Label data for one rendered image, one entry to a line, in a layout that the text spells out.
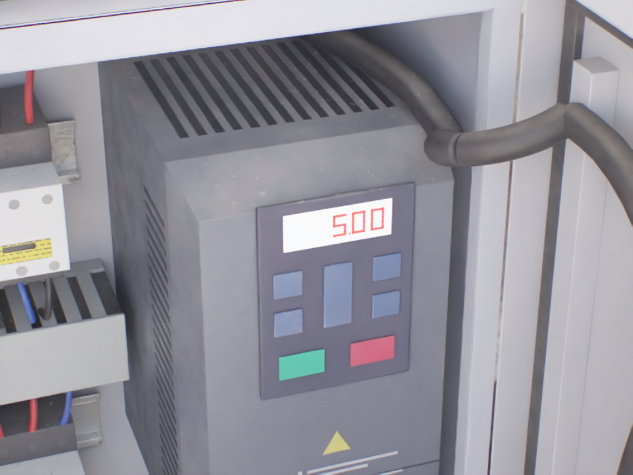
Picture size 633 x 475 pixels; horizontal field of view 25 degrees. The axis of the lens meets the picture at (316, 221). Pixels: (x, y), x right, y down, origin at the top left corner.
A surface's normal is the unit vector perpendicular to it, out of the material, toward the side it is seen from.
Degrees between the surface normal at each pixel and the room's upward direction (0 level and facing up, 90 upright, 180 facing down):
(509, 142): 61
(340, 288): 90
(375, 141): 25
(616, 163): 46
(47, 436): 90
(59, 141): 90
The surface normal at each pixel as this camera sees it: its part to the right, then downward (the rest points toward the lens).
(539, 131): -0.10, -0.11
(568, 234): -0.94, 0.16
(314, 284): 0.33, 0.46
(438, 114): -0.15, -0.67
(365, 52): -0.60, -0.44
